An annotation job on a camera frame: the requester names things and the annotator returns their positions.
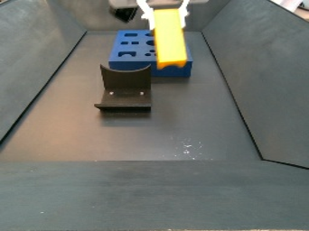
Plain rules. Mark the yellow arch block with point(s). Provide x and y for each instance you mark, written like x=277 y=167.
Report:
x=169 y=40

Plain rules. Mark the black curved fixture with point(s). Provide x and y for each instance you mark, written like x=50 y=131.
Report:
x=128 y=89

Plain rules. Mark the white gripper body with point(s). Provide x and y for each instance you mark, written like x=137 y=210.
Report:
x=154 y=3

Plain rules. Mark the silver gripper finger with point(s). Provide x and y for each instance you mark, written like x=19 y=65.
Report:
x=149 y=13
x=184 y=13

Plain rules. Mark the blue shape sorter board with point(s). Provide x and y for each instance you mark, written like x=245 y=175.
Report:
x=134 y=53

